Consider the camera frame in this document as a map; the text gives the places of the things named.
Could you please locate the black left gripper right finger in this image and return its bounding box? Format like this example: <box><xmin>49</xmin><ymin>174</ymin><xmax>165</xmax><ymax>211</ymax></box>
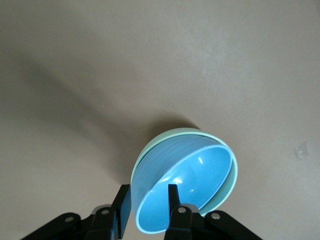
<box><xmin>164</xmin><ymin>184</ymin><xmax>263</xmax><ymax>240</ymax></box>

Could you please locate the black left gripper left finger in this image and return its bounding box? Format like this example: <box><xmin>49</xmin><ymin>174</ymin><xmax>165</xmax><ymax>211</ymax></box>
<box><xmin>24</xmin><ymin>184</ymin><xmax>132</xmax><ymax>240</ymax></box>

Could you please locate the blue bowl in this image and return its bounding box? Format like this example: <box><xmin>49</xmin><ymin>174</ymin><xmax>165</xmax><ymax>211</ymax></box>
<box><xmin>130</xmin><ymin>142</ymin><xmax>232</xmax><ymax>235</ymax></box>

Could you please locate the green bowl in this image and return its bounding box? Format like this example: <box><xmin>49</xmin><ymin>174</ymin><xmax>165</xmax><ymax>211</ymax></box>
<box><xmin>129</xmin><ymin>127</ymin><xmax>239</xmax><ymax>218</ymax></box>

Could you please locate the clear tape scrap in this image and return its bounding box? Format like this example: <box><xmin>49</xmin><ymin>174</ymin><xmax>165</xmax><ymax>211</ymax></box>
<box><xmin>294</xmin><ymin>141</ymin><xmax>310</xmax><ymax>160</ymax></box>

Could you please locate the brown table cover sheet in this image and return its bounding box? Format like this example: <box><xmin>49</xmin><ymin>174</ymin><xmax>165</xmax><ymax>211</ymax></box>
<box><xmin>0</xmin><ymin>0</ymin><xmax>320</xmax><ymax>240</ymax></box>

